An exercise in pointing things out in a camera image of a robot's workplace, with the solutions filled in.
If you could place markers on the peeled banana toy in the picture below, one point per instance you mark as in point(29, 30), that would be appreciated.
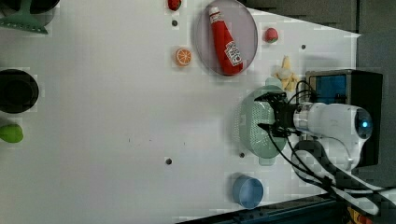
point(286, 76)

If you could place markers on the orange slice toy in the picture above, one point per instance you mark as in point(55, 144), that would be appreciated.
point(183, 57)

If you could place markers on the mint green plastic strainer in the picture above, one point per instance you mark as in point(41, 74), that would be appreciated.
point(255, 139)

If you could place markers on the round grey plate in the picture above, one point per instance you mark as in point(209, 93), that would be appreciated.
point(242, 28)

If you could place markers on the silver black toaster oven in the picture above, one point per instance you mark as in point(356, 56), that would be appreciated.
point(352, 87)

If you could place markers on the green dustpan scraper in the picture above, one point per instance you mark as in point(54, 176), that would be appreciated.
point(23, 20)

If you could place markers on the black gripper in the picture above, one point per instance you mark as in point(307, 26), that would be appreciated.
point(283, 114)

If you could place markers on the dark red strawberry toy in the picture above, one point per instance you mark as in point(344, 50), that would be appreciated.
point(174, 4)

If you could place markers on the black round pot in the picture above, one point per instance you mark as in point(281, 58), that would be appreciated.
point(18, 91)

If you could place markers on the red ketchup bottle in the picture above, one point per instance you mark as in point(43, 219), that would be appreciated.
point(229, 55)

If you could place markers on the green pear toy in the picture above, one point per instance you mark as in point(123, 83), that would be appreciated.
point(11, 133)

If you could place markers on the blue plastic cup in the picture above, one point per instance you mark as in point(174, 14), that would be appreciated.
point(247, 191)

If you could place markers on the pink strawberry toy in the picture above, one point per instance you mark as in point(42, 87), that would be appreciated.
point(271, 35)

